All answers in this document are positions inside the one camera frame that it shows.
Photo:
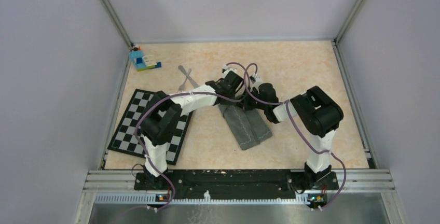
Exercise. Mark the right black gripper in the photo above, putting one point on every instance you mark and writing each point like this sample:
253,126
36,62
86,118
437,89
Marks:
245,102

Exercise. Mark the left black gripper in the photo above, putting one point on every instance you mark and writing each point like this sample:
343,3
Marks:
229,102

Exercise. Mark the grey cloth napkin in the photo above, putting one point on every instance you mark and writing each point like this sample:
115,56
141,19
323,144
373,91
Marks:
247,126

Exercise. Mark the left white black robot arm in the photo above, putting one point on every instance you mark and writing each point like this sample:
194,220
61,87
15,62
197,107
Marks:
155,145

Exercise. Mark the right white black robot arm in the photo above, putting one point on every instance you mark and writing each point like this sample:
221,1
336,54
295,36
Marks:
314,115

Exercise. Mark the silver fork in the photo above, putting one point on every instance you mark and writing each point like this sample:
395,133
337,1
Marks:
186,73

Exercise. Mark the silver table knife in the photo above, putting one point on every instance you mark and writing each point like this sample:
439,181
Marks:
189,76

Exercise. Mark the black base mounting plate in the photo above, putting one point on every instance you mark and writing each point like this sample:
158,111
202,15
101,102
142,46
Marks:
235,184

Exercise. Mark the colourful toy brick block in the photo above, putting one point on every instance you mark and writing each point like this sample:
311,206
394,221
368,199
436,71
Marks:
141,61

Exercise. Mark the black white checkerboard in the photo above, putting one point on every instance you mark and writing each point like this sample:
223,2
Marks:
124,139

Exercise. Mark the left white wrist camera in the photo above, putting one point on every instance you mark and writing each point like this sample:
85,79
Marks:
226,69

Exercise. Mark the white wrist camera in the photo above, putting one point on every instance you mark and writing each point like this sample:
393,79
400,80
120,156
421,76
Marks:
226,69
256,81

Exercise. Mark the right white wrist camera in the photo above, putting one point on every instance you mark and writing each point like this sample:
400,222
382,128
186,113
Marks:
256,81

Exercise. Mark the grey slotted cable duct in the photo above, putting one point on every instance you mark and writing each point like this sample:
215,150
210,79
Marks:
158,199

